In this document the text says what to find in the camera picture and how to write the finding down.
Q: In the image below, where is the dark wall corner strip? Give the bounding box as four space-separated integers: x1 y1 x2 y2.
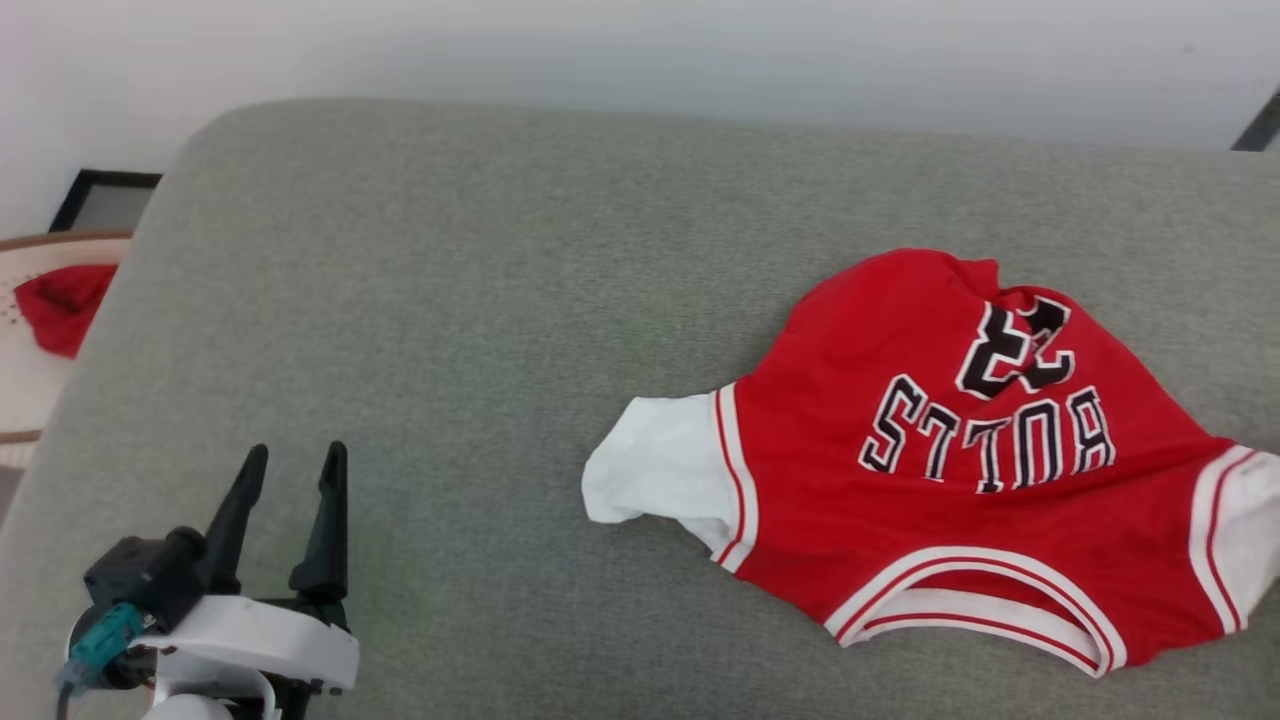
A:
1232 90 1280 153

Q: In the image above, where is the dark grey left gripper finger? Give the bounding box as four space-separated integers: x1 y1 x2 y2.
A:
200 445 269 596
290 441 349 603

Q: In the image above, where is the white plastic laundry basket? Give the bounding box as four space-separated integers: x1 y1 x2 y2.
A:
0 230 136 471

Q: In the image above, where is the teal left camera connector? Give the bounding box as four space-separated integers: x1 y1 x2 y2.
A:
55 603 146 693

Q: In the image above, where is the red and white basketball jersey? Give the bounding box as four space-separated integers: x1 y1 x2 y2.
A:
582 247 1280 679

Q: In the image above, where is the black floor frame strip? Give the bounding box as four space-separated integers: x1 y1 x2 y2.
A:
48 168 163 233

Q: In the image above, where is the crumpled red cloth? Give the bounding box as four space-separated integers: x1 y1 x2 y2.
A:
14 263 119 359

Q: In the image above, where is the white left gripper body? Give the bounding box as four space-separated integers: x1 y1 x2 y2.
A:
150 595 359 720

